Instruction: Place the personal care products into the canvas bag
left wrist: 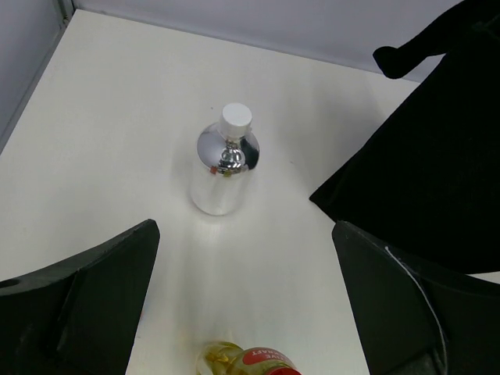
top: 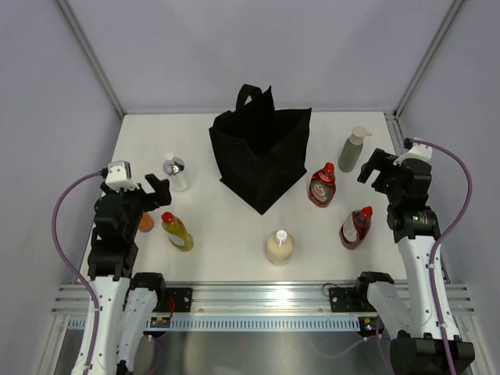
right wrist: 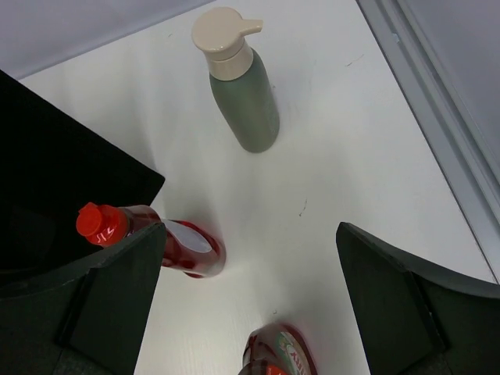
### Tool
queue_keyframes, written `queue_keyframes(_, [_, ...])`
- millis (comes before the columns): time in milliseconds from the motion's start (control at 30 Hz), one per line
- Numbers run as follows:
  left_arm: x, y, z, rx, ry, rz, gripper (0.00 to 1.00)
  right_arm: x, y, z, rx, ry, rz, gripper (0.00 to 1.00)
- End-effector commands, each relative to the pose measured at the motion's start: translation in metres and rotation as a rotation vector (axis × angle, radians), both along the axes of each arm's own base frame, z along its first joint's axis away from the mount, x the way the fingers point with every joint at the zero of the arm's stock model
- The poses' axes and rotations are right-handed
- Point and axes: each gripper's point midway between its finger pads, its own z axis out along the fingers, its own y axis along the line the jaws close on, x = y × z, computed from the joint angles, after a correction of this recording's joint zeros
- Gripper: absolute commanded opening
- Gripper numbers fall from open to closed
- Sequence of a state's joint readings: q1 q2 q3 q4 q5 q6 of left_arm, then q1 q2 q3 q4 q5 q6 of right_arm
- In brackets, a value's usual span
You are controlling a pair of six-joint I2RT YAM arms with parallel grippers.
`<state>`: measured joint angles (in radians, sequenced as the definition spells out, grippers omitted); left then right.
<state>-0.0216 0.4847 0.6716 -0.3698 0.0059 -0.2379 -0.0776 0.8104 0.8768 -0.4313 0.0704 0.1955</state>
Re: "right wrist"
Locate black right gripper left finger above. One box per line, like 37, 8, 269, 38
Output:
1, 223, 166, 374

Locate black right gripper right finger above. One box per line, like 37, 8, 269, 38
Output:
336, 223, 499, 374

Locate dark red soap bottle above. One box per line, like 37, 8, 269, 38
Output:
238, 322, 318, 375

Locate green bottle beige pump cap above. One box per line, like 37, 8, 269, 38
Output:
191, 7, 280, 153

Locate black canvas bag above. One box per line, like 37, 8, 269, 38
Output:
1, 73, 165, 276

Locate aluminium frame rail right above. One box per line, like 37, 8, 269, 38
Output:
358, 1, 499, 281

